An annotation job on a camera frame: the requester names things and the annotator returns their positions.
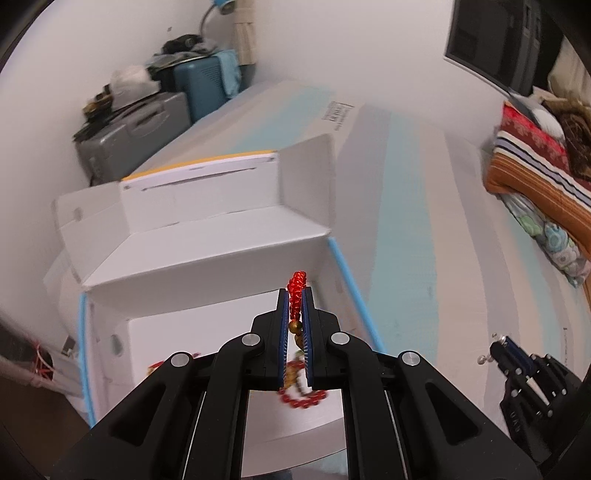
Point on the teal cloth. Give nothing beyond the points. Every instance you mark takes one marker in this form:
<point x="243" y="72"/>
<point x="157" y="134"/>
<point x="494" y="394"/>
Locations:
<point x="228" y="71"/>

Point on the blue desk lamp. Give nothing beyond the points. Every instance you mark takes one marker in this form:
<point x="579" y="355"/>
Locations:
<point x="224" y="5"/>

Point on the black bag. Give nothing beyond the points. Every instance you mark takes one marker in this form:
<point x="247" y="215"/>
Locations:
<point x="184" y="44"/>

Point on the grey suitcase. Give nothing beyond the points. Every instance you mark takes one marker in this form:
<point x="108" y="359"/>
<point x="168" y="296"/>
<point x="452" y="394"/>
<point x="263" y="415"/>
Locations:
<point x="134" y="134"/>

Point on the white and yellow cardboard box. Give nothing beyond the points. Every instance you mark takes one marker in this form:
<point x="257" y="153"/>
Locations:
<point x="207" y="244"/>

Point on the cream pillow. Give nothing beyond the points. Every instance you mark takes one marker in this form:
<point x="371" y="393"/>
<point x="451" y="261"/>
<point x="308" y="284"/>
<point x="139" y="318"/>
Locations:
<point x="570" y="69"/>

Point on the beige curtain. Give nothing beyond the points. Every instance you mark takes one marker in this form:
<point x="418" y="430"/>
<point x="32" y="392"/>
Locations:
<point x="244" y="32"/>

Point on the striped red folded blanket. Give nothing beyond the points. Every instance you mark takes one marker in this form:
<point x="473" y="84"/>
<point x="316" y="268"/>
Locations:
<point x="531" y="157"/>

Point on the striped mattress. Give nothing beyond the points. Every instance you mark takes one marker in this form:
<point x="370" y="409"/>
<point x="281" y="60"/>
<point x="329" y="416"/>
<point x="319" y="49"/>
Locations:
<point x="415" y="230"/>

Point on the blue suitcase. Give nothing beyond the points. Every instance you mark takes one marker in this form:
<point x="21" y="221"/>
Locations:
<point x="201" y="87"/>

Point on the floral quilt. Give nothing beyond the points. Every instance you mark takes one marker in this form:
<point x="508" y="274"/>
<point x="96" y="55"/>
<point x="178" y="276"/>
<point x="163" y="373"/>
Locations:
<point x="549" y="235"/>

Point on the white cloth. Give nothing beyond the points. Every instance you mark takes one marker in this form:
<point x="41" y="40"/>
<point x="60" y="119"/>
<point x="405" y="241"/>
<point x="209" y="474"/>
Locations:
<point x="131" y="77"/>

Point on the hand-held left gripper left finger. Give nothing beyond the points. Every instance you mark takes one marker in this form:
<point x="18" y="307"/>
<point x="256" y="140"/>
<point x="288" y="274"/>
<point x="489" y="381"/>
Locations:
<point x="282" y="332"/>

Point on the black flat screen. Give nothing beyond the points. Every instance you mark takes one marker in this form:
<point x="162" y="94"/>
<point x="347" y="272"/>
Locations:
<point x="494" y="41"/>

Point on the dark brown patterned cloth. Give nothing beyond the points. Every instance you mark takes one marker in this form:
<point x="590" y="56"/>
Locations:
<point x="575" y="134"/>

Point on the red rubber band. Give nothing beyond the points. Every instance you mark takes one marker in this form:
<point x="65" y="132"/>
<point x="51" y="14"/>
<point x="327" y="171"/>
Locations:
<point x="42" y="364"/>

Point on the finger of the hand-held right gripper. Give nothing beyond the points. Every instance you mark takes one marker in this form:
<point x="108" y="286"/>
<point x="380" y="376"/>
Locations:
<point x="524" y="390"/>
<point x="515" y="350"/>

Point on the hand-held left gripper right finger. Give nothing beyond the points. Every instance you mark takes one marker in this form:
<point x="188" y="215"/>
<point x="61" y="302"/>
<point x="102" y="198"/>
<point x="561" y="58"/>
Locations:
<point x="309" y="332"/>

